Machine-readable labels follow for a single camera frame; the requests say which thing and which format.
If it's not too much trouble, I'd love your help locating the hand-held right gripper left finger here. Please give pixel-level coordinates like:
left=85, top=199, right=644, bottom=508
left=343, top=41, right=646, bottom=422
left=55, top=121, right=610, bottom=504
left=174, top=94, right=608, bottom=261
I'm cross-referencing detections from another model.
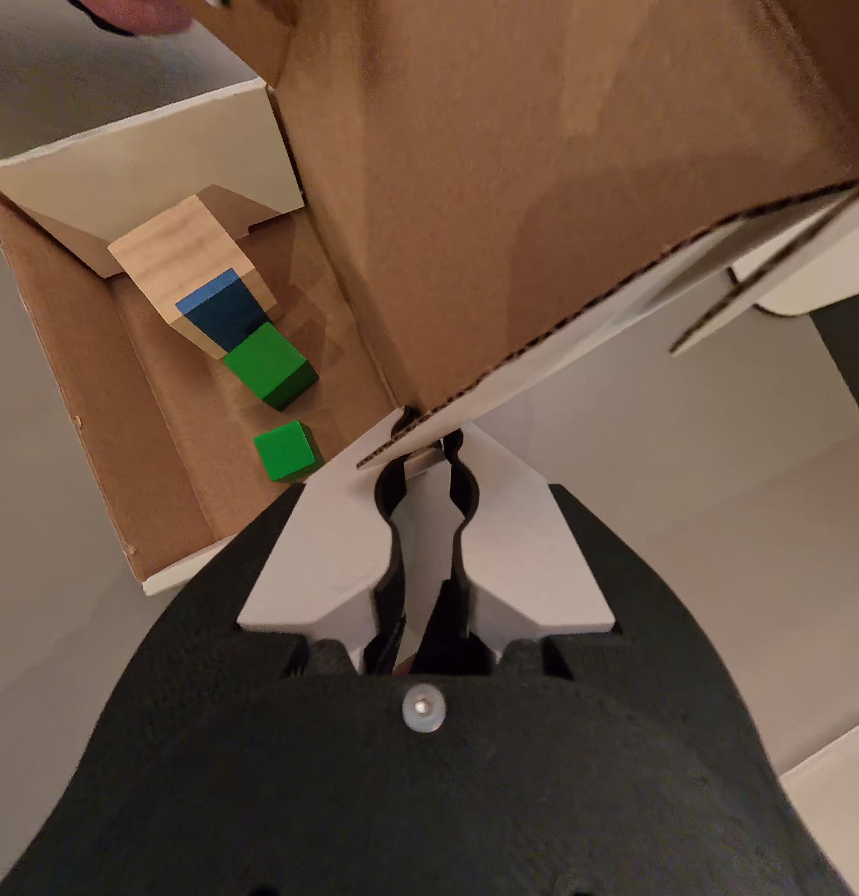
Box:
left=237, top=408, right=411, bottom=673

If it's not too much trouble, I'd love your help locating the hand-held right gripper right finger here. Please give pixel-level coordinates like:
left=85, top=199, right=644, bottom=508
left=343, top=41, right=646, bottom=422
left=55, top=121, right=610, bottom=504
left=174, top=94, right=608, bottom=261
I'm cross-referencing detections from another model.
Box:
left=440, top=422, right=617, bottom=662

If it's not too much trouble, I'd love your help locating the small green cube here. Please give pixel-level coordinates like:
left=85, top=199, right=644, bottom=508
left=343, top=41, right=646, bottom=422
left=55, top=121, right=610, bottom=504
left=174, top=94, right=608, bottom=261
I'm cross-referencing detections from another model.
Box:
left=254, top=420, right=325, bottom=483

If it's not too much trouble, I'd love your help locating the large green cube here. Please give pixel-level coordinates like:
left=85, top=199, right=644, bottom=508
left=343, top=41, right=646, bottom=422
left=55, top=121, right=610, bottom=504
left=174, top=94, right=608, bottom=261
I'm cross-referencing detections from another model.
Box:
left=223, top=322, right=320, bottom=412

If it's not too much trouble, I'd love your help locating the blue faced wooden cube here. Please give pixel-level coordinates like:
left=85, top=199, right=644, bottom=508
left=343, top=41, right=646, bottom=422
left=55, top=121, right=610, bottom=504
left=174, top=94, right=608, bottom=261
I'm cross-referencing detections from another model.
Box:
left=107, top=195, right=278, bottom=360

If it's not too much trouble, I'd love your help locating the white cardboard box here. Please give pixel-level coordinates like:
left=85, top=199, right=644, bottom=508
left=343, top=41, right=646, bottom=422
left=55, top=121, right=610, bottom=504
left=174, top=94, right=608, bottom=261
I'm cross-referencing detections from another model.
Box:
left=0, top=0, right=859, bottom=596

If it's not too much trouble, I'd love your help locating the clear plastic bin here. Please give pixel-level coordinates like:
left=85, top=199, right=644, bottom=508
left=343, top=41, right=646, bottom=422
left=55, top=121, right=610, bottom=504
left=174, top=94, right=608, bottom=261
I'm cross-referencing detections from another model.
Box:
left=779, top=721, right=859, bottom=862

